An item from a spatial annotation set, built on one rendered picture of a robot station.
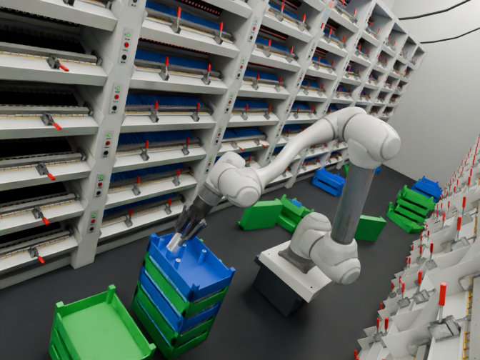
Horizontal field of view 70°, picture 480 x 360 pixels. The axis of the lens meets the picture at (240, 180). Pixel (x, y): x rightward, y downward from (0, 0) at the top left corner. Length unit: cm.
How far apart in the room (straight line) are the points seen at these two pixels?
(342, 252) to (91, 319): 102
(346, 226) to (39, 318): 127
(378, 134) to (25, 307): 148
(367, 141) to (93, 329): 116
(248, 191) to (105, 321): 69
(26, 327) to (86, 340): 32
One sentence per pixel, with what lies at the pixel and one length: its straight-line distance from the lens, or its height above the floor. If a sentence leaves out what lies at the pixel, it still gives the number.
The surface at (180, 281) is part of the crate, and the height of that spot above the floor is 36.
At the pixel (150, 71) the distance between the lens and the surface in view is 149.
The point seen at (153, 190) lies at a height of 34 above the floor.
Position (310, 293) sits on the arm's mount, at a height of 25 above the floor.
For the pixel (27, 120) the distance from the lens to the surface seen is 130.
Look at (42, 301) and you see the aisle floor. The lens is 166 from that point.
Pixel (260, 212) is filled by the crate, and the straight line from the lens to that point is 234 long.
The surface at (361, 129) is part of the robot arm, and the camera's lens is 135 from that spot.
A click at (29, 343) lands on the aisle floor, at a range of 153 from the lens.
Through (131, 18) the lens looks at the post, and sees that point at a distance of 133.
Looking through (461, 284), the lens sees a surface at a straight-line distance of 79.
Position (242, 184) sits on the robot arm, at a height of 78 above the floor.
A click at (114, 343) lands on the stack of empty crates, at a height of 16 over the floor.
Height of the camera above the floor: 123
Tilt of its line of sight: 24 degrees down
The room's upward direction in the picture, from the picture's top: 21 degrees clockwise
